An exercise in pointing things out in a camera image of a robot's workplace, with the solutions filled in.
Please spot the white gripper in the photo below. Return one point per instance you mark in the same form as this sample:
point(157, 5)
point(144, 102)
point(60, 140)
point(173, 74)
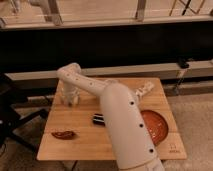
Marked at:
point(69, 94)

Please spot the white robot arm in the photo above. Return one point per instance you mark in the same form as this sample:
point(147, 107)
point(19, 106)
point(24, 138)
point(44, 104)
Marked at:
point(131, 142)

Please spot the brown ceramic plate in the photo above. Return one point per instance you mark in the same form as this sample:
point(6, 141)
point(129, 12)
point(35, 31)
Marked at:
point(156, 125)

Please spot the black striped object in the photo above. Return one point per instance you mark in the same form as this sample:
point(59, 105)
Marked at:
point(98, 119)

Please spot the wooden table board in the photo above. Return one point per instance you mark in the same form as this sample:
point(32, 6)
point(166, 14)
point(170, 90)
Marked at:
point(91, 142)

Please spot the dark red chili pepper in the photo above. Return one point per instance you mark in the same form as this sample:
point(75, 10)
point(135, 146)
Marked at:
point(66, 135)

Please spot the black chair base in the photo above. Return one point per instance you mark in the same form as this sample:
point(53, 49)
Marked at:
point(9, 118)

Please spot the white crumpled object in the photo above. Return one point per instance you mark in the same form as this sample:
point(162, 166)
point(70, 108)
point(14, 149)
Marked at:
point(146, 88)

